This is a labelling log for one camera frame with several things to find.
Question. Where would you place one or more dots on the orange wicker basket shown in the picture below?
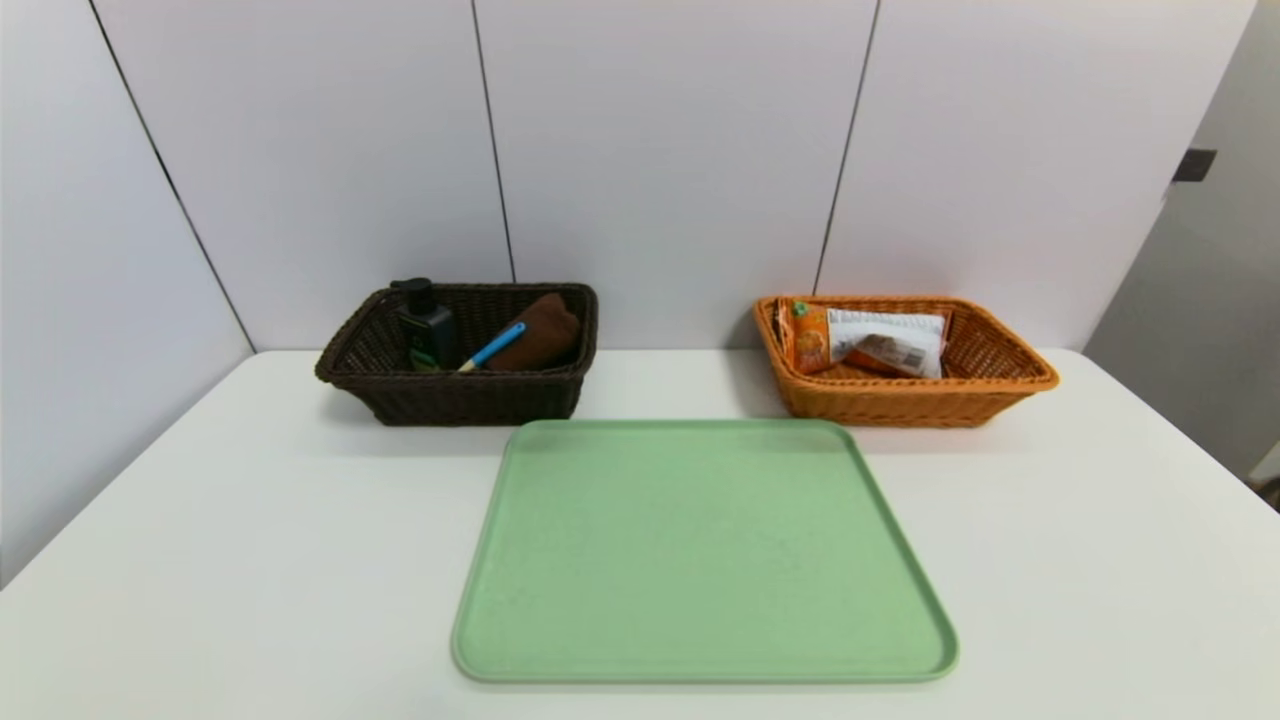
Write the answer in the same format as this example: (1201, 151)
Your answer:
(900, 405)

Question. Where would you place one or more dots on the orange snack bag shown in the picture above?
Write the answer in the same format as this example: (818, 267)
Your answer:
(885, 340)

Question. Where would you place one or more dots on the dark brown wicker basket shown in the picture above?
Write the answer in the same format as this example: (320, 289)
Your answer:
(470, 400)

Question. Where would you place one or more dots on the black wall bracket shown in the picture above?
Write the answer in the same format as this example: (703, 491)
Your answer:
(1196, 165)

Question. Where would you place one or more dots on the green plastic tray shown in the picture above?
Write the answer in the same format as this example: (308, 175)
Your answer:
(700, 560)

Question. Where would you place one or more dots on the dark green pump bottle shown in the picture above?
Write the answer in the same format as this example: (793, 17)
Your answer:
(430, 330)

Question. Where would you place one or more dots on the brown towel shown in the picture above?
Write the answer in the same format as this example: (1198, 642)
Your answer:
(545, 335)

